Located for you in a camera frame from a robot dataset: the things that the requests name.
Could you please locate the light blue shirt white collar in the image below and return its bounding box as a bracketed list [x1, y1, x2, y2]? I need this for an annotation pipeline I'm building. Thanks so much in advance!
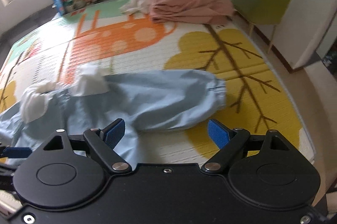
[1, 65, 226, 166]

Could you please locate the colourful foam play mat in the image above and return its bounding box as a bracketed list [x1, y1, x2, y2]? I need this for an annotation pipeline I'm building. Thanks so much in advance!
[1, 0, 315, 165]

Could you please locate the green chair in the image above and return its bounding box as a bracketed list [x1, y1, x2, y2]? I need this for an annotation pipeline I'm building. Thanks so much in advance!
[231, 0, 291, 52]

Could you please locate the white crumpled cloth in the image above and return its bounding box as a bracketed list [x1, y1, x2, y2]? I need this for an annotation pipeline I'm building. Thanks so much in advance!
[119, 0, 150, 15]

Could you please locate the pink folded cloth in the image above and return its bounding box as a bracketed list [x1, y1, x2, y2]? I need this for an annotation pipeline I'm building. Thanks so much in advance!
[147, 0, 235, 24]

